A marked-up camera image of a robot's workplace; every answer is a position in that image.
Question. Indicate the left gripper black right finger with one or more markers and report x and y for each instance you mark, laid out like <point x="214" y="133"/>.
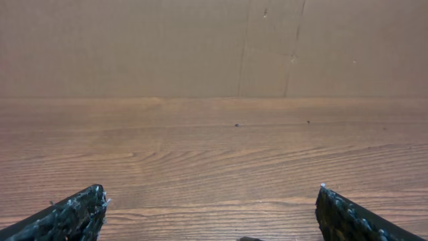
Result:
<point x="340" y="219"/>

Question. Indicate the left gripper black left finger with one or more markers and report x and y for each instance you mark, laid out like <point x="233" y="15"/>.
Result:
<point x="79" y="217"/>

